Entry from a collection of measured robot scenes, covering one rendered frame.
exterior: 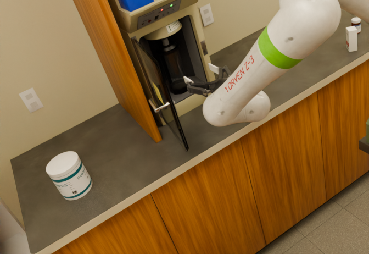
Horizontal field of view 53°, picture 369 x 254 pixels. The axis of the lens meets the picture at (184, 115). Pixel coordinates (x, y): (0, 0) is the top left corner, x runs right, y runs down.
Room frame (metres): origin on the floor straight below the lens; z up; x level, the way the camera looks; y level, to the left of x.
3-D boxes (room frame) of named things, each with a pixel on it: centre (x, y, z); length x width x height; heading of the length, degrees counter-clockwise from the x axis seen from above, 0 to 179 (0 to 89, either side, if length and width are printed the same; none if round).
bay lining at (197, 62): (1.59, 0.00, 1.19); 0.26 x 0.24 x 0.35; 109
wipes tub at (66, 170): (1.19, 0.51, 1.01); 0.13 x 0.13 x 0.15
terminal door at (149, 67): (1.26, 0.06, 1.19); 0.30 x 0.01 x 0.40; 12
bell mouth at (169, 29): (1.58, -0.03, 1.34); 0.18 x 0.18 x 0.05
